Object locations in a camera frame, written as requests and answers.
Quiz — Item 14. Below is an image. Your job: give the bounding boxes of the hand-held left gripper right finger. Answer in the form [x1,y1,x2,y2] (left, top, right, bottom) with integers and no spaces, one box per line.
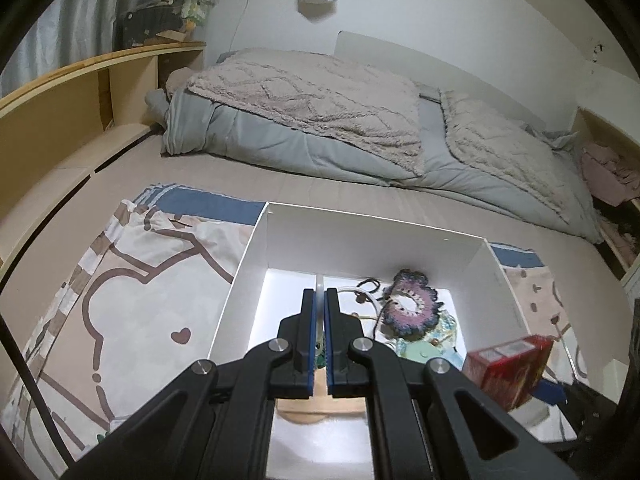
[324,287,581,480]

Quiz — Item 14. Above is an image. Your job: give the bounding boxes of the purple blue crocheted scrunchie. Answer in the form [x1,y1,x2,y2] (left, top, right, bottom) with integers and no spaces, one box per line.
[380,269,445,333]

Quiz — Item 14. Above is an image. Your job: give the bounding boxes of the pink clothes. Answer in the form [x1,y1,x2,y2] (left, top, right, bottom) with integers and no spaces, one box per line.
[580,140,640,206]

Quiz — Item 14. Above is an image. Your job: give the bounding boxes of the wooden side shelf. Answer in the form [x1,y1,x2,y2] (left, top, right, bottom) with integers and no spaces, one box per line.
[570,105,640,283]

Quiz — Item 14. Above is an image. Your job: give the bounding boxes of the dark bag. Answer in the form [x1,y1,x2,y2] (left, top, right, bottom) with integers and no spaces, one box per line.
[117,0,189,49]

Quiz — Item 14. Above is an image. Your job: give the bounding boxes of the white storage box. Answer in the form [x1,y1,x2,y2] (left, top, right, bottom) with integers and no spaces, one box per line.
[209,201,590,480]

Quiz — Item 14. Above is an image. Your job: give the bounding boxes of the light wooden board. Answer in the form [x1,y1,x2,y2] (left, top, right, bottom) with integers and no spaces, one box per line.
[276,396,369,424]

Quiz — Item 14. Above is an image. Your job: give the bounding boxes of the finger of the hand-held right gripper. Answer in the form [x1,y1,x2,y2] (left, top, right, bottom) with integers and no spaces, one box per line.
[539,382,568,408]

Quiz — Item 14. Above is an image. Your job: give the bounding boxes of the grey curtain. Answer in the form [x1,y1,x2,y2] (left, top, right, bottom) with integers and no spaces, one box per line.
[0,0,166,98]

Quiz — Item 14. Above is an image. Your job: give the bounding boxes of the red box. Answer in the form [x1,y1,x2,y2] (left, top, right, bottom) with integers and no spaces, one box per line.
[461,335,555,413]

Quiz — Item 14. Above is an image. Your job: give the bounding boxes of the white flexible tube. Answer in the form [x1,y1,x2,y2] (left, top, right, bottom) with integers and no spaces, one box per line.
[340,284,383,311]

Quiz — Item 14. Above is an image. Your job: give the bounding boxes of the beige quilted blanket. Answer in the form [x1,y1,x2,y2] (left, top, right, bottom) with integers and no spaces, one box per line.
[439,90,584,226]
[186,49,426,176]

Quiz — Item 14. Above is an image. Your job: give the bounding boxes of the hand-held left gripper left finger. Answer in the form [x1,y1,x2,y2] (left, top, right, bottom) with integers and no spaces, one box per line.
[60,287,317,480]

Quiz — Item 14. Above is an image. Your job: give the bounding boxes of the cartoon printed blanket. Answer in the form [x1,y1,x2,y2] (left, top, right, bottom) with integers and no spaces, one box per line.
[0,185,591,461]

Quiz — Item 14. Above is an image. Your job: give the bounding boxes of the green plush toy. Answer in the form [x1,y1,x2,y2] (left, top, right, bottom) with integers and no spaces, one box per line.
[181,0,219,27]

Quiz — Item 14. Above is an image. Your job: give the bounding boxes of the grey duvet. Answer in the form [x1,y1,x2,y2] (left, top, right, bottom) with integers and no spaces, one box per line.
[145,50,606,246]

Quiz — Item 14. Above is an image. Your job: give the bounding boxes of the black cable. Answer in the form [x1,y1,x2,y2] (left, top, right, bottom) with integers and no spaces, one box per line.
[0,305,76,463]

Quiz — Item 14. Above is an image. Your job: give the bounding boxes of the beige mattress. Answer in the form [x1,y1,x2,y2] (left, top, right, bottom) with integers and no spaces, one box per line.
[0,125,626,311]

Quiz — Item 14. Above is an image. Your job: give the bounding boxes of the wooden bedside shelf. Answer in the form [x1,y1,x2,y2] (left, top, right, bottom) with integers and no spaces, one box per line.
[0,40,208,261]

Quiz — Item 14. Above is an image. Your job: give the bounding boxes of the mint green tape measure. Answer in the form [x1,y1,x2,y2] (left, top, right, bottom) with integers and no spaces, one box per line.
[395,330,466,368]

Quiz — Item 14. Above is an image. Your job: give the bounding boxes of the white wall cable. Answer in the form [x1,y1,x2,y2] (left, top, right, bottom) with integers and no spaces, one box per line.
[231,0,262,52]

